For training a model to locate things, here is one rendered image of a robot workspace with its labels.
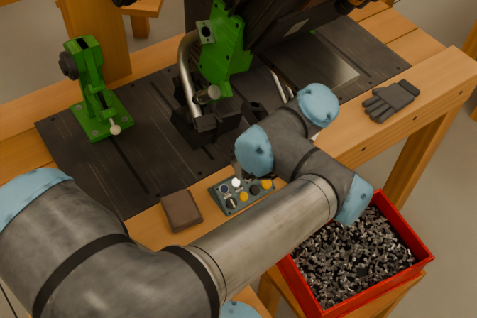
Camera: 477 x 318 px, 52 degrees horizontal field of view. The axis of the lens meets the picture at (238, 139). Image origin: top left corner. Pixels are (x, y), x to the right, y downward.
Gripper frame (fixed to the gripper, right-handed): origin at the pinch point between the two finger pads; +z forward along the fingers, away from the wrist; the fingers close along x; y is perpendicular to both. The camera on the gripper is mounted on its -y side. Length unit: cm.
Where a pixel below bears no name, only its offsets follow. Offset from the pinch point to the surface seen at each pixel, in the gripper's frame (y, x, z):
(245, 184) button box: 1.8, 6.8, 10.3
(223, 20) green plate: -32.0, -3.1, -9.1
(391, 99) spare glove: -22, 55, 2
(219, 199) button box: 5.2, -0.1, 11.9
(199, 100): -20.1, -3.8, 9.2
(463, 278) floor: 26, 131, 62
